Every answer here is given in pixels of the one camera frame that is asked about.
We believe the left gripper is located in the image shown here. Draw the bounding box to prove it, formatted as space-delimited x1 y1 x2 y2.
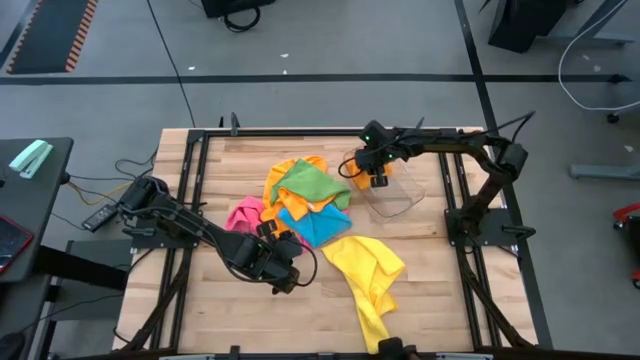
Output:
267 237 305 296

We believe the red phone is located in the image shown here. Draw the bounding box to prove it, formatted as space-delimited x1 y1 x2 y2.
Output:
0 215 35 276

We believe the black orange-striped floor mat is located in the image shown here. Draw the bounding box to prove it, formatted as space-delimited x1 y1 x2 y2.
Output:
5 0 100 76

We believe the black equipment case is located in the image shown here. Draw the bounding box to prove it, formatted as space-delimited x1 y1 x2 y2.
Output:
200 0 278 20

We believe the dark side table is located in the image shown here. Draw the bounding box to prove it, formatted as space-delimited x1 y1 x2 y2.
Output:
0 136 75 285

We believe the red chair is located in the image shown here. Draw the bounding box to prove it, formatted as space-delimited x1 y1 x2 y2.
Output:
612 201 640 290

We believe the grey desk foot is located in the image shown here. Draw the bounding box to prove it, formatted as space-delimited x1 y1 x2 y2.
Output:
542 0 637 49
569 162 640 182

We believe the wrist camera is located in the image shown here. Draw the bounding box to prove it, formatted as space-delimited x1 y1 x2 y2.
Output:
255 219 280 240
360 119 391 147

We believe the clear plastic bin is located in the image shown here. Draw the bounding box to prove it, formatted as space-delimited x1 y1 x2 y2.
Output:
341 144 427 219

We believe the green microfiber towel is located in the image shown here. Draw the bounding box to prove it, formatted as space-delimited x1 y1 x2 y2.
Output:
269 158 353 211

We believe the dark desk leg frame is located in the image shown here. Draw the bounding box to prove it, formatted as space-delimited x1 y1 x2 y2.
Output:
29 238 135 360

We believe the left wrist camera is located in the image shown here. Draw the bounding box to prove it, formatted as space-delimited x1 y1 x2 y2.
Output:
255 219 280 240

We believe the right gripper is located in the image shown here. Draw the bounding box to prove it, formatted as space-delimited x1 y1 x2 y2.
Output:
355 142 409 188

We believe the yellow floor cable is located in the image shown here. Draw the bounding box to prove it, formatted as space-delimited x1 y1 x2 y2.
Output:
66 174 136 207

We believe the yellow microfiber towel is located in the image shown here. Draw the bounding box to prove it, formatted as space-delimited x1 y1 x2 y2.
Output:
320 235 407 356

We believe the pink microfiber towel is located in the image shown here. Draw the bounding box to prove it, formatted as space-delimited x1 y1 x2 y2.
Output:
225 195 267 236

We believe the black coiled cable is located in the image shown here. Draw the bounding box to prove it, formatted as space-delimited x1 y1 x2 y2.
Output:
222 4 262 34

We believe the black power adapter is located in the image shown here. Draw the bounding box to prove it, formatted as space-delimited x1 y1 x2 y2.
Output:
80 202 120 234

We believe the white floor cable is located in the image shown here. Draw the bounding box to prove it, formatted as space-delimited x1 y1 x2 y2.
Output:
557 0 640 113

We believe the black metal rig frame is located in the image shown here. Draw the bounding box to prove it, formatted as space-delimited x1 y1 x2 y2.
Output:
117 127 554 360

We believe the mint green stapler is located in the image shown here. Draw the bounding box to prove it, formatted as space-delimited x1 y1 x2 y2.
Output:
8 139 55 180

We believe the dark cabinet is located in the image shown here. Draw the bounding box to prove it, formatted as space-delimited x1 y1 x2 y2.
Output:
487 0 570 55

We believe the blue microfiber towel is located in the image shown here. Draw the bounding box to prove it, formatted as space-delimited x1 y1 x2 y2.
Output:
277 203 353 250

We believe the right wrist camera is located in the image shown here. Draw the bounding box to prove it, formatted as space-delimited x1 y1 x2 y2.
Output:
360 119 391 147

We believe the black floor cable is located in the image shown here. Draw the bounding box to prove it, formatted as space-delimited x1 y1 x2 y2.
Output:
144 0 198 129

